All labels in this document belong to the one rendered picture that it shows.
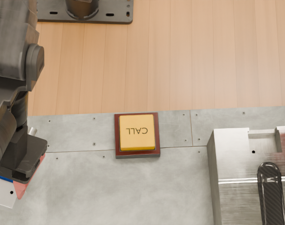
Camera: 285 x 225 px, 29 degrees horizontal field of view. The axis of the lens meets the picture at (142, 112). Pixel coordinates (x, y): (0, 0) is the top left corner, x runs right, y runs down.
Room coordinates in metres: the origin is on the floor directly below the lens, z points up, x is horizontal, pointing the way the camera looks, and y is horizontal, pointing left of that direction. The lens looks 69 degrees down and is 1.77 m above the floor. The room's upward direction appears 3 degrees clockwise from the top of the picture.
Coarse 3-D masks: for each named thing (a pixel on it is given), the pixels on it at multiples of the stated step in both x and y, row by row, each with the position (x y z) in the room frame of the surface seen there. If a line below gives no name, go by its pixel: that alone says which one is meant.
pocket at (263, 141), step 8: (248, 136) 0.30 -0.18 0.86; (256, 136) 0.31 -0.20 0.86; (264, 136) 0.31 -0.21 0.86; (272, 136) 0.31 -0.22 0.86; (256, 144) 0.29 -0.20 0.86; (264, 144) 0.29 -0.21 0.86; (272, 144) 0.29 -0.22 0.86; (280, 144) 0.29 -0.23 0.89; (256, 152) 0.28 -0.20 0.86; (264, 152) 0.28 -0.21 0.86; (272, 152) 0.28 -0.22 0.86
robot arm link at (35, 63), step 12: (36, 48) 0.29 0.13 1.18; (36, 60) 0.28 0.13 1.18; (36, 72) 0.27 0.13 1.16; (0, 84) 0.26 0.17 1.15; (12, 84) 0.26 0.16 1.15; (24, 84) 0.26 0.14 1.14; (0, 96) 0.24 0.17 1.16; (12, 96) 0.24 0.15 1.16; (0, 108) 0.22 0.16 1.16; (0, 120) 0.21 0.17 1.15; (12, 120) 0.22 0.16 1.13; (0, 132) 0.20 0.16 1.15; (12, 132) 0.21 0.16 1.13; (0, 144) 0.18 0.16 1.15; (0, 156) 0.17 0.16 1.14
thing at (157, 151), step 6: (114, 114) 0.35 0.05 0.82; (120, 114) 0.35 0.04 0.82; (126, 114) 0.35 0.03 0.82; (132, 114) 0.35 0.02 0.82; (138, 114) 0.35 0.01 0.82; (144, 114) 0.35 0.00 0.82; (150, 114) 0.35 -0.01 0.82; (156, 114) 0.35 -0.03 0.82; (156, 120) 0.34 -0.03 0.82; (156, 126) 0.33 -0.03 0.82; (156, 132) 0.32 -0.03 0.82; (156, 138) 0.31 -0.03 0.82; (156, 144) 0.30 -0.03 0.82; (150, 150) 0.28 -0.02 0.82; (156, 150) 0.28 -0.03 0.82
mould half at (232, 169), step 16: (240, 128) 0.31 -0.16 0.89; (208, 144) 0.30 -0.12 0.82; (224, 144) 0.28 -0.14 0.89; (240, 144) 0.28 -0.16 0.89; (208, 160) 0.28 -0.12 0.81; (224, 160) 0.25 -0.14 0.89; (240, 160) 0.25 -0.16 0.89; (256, 160) 0.25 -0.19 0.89; (272, 160) 0.26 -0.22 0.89; (224, 176) 0.23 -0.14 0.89; (240, 176) 0.23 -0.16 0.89; (256, 176) 0.23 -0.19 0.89; (224, 192) 0.20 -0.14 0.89; (240, 192) 0.20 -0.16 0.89; (256, 192) 0.20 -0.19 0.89; (224, 208) 0.17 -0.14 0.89; (240, 208) 0.18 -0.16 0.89; (256, 208) 0.18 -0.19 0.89; (224, 224) 0.15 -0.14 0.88; (240, 224) 0.15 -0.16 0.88; (256, 224) 0.15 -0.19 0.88
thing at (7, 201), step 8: (32, 128) 0.28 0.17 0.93; (0, 176) 0.20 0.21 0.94; (0, 184) 0.18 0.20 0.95; (8, 184) 0.18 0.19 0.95; (0, 192) 0.17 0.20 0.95; (8, 192) 0.17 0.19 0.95; (0, 200) 0.16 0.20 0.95; (8, 200) 0.16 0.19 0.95; (16, 200) 0.16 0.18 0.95; (24, 200) 0.17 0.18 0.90; (0, 208) 0.16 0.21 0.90; (8, 208) 0.15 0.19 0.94; (16, 208) 0.15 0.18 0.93
